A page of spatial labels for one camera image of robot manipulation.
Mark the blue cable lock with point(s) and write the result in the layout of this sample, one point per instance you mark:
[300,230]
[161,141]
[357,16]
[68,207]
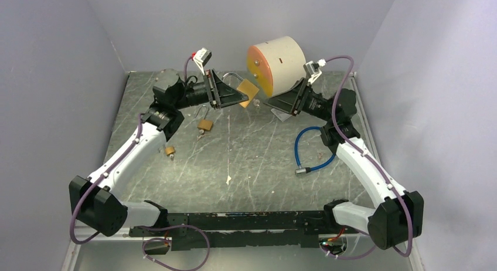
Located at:
[306,159]

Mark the round cream drawer cabinet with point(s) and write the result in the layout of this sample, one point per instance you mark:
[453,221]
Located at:
[276,64]

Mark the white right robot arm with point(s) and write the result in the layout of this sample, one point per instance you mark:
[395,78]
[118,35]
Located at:
[397,214]

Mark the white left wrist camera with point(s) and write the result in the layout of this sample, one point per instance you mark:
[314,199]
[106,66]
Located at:
[200,58]

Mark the medium brass padlock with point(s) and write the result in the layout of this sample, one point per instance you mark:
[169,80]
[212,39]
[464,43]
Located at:
[245,86]

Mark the small brass padlock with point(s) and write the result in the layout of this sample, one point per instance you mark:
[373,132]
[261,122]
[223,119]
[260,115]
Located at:
[168,151]

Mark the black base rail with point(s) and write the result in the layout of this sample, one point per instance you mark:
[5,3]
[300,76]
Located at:
[306,229]

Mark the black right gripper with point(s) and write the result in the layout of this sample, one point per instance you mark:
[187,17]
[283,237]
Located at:
[292,101]

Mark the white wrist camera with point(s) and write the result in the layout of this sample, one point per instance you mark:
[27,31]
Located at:
[313,70]
[200,58]

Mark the long shackle brass padlock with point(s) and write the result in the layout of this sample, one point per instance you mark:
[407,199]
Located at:
[204,125]

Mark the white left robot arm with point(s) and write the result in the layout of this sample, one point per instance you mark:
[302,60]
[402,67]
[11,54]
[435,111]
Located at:
[95,200]

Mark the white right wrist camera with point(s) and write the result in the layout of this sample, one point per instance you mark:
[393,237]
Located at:
[313,70]

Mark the plastic card packet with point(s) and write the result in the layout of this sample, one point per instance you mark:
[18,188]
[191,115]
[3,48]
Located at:
[282,116]

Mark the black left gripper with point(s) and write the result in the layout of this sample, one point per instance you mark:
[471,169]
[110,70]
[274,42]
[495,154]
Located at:
[222,95]

